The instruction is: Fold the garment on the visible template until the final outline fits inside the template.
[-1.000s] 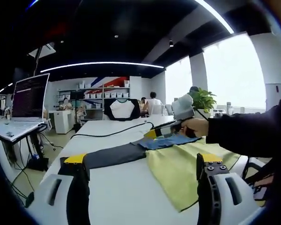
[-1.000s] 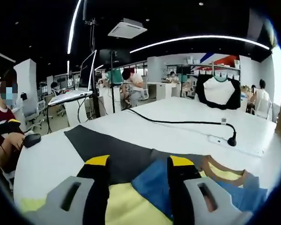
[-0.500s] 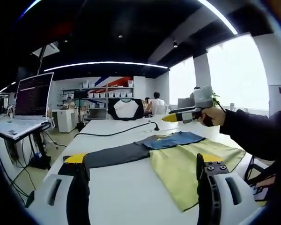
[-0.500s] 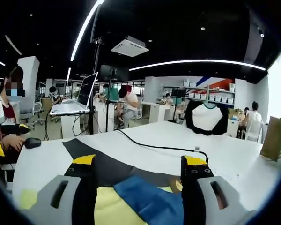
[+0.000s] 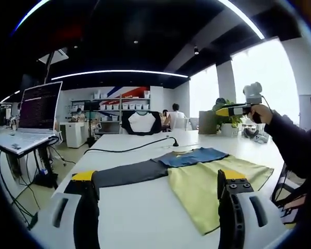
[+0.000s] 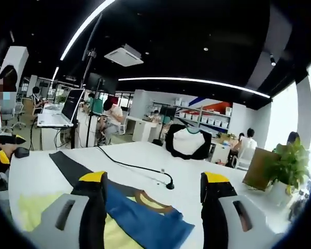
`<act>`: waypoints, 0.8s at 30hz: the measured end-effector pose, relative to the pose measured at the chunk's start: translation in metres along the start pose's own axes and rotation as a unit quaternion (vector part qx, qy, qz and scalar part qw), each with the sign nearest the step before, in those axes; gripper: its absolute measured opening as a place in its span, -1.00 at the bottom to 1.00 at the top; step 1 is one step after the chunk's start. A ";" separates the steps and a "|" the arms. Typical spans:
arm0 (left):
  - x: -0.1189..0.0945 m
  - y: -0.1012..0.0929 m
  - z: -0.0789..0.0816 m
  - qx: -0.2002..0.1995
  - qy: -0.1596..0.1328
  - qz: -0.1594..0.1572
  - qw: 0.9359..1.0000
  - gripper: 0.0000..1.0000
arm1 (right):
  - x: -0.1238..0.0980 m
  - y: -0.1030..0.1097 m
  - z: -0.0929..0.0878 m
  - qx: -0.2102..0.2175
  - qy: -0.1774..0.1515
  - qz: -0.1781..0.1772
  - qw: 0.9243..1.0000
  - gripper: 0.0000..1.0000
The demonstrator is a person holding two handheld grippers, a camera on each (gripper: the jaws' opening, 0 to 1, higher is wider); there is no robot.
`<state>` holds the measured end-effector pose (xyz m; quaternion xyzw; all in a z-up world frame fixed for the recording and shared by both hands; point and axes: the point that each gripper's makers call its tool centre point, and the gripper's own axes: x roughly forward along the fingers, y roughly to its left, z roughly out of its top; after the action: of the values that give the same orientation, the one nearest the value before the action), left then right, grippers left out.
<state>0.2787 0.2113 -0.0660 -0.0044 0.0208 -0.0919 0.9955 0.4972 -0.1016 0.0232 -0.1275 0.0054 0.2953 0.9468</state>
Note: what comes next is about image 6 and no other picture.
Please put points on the white drawer cabinet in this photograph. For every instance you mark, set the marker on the white drawer cabinet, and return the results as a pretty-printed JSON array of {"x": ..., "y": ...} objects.
[{"x": 142, "y": 129}]

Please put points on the brown cardboard box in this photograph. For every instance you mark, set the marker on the brown cardboard box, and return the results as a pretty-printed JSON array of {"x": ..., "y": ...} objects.
[{"x": 259, "y": 168}]

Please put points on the white ceiling air conditioner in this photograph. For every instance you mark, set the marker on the white ceiling air conditioner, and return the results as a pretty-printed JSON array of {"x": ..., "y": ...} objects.
[{"x": 124, "y": 55}]

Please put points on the black ceiling spotlight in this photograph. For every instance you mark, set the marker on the black ceiling spotlight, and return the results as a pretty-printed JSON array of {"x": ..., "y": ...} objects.
[{"x": 272, "y": 60}]

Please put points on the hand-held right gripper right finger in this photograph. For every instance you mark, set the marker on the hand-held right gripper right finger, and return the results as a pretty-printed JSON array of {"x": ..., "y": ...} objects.
[{"x": 215, "y": 212}]

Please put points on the grey office chair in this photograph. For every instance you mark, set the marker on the grey office chair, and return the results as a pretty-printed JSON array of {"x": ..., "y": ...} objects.
[{"x": 7, "y": 114}]

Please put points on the black white raglan shirt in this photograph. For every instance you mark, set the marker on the black white raglan shirt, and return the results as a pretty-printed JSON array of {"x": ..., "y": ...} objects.
[{"x": 189, "y": 140}]

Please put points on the yellow blue grey garment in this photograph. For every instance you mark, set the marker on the yellow blue grey garment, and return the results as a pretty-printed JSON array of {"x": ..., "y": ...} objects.
[{"x": 145, "y": 218}]

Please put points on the black desk stand base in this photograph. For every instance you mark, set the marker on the black desk stand base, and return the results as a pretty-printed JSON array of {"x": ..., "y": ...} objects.
[{"x": 22, "y": 153}]

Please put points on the potted green plant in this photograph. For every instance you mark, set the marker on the potted green plant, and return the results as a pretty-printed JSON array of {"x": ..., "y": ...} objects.
[{"x": 290, "y": 160}]

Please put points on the dark grey cloth template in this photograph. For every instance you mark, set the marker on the dark grey cloth template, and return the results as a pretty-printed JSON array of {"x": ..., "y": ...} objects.
[{"x": 67, "y": 166}]

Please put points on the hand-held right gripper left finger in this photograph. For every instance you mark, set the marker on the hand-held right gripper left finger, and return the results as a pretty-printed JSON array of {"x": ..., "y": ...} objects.
[{"x": 93, "y": 212}]

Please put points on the white laptop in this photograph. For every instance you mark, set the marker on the white laptop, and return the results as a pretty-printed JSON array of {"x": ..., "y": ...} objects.
[{"x": 72, "y": 103}]

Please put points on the shelf of white storage bins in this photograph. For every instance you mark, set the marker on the shelf of white storage bins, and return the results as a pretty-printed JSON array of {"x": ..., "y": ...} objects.
[{"x": 210, "y": 120}]

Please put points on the small green plant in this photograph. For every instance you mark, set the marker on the small green plant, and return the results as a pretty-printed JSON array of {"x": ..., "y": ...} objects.
[{"x": 61, "y": 99}]

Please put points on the linear ceiling light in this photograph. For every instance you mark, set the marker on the linear ceiling light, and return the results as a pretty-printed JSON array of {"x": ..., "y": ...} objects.
[
  {"x": 158, "y": 78},
  {"x": 67, "y": 48}
]

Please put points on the white chair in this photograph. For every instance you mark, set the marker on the white chair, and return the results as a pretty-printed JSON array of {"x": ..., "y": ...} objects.
[{"x": 245, "y": 156}]

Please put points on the person's head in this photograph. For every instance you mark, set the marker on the person's head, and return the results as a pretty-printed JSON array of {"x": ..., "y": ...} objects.
[{"x": 9, "y": 75}]

